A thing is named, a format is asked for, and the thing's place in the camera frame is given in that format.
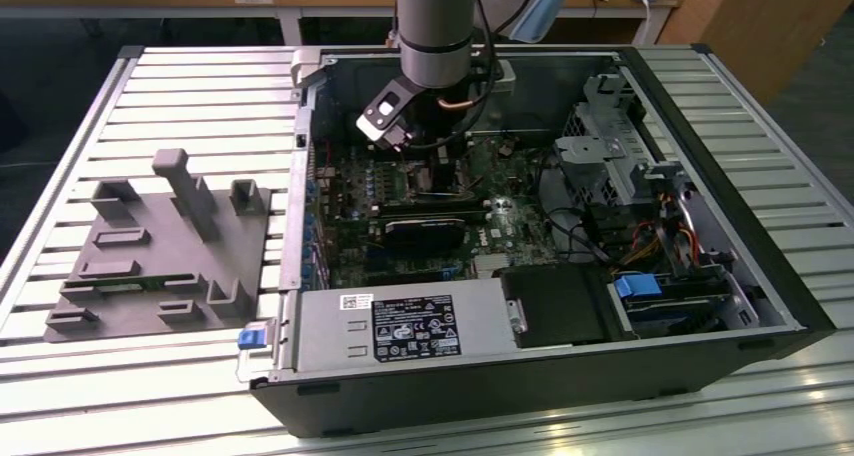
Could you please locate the metal locking lever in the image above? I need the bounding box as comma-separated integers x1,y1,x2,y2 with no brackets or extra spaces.
467,155,499,189

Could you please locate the black RAM slot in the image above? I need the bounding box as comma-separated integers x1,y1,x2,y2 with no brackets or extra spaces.
377,204,491,212
378,208,492,217
378,212,492,221
376,200,489,208

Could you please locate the black expansion card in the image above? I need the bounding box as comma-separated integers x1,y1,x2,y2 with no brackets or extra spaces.
382,217,468,251

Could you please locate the green motherboard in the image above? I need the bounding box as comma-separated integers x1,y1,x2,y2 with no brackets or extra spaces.
309,135,559,290

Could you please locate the metal drive cage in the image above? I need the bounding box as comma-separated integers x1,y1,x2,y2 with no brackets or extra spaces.
551,73,685,210

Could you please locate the black plastic shroud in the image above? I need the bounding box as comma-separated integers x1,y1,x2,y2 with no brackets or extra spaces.
496,264,633,351

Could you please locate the blue disk carrier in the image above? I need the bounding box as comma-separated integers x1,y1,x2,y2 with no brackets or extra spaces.
612,273,663,302

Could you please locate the silver power supply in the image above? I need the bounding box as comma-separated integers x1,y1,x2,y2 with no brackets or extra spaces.
282,288,519,372

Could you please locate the blue case latch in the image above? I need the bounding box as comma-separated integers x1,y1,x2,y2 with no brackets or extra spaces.
237,325,269,351

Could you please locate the grey parts rack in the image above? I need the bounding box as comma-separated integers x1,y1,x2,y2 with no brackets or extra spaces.
40,148,273,345

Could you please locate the black PC case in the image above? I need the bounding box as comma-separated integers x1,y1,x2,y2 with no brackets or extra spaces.
246,43,839,425

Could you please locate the metal disk bay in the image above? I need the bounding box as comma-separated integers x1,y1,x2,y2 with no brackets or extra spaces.
604,275,761,341

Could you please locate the wooden cabinet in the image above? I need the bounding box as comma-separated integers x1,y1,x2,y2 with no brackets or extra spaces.
656,0,854,107

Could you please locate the wooden desk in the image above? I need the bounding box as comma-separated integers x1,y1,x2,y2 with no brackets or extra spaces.
0,0,685,47

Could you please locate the black camera cable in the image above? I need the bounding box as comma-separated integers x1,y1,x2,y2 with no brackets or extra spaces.
398,5,505,151

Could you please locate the yellow wire bundle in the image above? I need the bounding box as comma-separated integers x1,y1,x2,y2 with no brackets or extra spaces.
619,223,661,267

